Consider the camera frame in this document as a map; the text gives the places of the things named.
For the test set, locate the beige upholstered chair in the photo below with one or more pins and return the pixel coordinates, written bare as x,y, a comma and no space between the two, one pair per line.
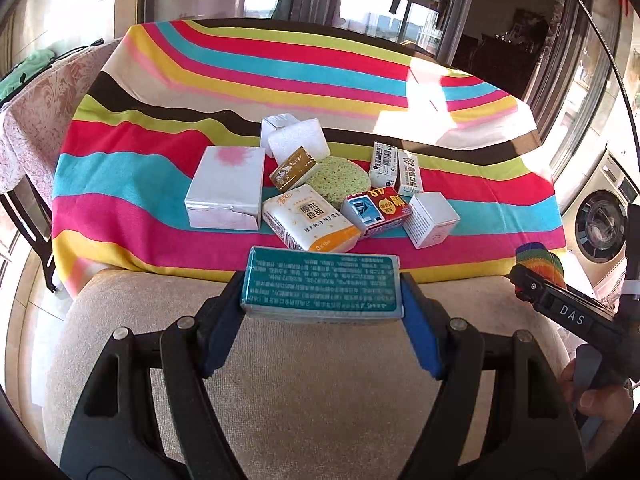
310,385

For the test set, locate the white barcode medicine box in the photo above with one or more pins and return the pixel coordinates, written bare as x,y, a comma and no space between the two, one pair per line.
384,164

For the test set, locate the white green slim box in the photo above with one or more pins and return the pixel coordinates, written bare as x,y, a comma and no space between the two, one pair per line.
409,175

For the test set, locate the silver washing machine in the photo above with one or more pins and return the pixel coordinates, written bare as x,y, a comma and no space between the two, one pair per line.
597,220

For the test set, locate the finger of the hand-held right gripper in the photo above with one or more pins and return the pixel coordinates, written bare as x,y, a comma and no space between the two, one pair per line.
527,285

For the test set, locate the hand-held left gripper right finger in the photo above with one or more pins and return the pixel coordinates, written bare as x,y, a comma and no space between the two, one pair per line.
422,332

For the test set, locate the black metal rack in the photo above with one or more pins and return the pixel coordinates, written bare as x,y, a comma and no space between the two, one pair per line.
30,230

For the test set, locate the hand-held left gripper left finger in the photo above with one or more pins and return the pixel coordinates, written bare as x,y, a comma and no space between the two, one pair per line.
220,332

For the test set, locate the white cube box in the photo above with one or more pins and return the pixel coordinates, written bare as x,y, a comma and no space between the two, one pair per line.
431,219

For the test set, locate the white foam block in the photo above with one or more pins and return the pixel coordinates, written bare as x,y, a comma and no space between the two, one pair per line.
295,142

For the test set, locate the green round sponge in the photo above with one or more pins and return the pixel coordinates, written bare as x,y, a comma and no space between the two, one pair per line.
337,182

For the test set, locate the small white box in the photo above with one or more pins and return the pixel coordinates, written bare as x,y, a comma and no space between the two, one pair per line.
277,122

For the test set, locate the rainbow striped cloth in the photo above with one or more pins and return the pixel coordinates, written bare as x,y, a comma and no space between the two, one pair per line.
542,262

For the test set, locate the gold brown small box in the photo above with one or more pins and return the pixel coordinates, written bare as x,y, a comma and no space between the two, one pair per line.
292,170

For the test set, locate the teal printed box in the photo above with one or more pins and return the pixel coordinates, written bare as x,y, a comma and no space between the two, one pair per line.
320,280

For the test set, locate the green cloth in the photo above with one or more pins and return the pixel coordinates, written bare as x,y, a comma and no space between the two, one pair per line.
22,77

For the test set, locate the red printed box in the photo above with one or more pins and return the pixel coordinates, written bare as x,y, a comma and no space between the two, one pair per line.
375,210

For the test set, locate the person's right hand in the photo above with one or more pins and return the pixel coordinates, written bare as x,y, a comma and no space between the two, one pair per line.
602,402

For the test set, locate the large white box pink mark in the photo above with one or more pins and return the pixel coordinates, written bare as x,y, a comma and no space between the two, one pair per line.
225,185

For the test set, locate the striped colourful tablecloth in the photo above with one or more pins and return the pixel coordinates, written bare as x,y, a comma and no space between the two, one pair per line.
300,85

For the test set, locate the white orange tissue pack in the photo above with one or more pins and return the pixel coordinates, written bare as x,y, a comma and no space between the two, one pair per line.
307,220

